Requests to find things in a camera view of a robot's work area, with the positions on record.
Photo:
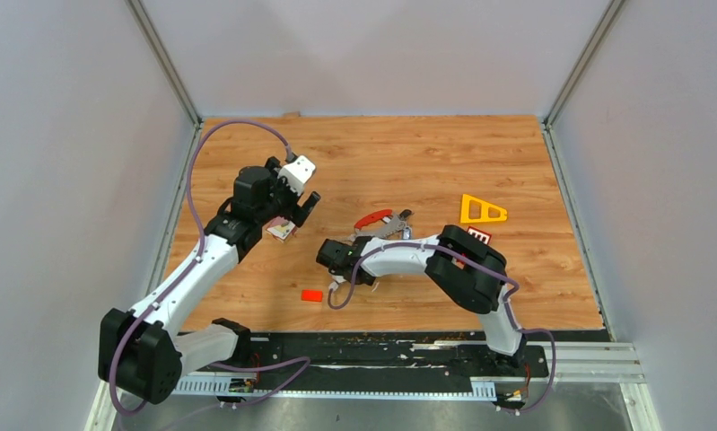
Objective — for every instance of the metal key organizer red handle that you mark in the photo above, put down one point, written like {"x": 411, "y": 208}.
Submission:
{"x": 383, "y": 224}

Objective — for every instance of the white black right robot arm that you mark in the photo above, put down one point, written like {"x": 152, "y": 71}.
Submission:
{"x": 470, "y": 272}

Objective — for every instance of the small pink white box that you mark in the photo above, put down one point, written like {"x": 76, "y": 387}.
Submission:
{"x": 281, "y": 229}

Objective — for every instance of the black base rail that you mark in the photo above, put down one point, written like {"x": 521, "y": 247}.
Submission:
{"x": 384, "y": 361}

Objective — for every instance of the small orange red block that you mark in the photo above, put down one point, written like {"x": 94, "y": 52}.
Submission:
{"x": 310, "y": 295}

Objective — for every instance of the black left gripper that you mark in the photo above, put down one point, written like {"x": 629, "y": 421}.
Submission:
{"x": 294, "y": 209}

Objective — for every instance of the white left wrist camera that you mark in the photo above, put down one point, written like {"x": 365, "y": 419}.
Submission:
{"x": 297, "y": 173}

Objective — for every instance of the red tray with white slots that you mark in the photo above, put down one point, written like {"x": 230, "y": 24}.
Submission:
{"x": 480, "y": 235}

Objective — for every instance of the yellow plastic piece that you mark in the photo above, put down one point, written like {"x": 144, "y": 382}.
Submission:
{"x": 478, "y": 211}

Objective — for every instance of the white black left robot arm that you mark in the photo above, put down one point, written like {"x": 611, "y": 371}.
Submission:
{"x": 142, "y": 350}

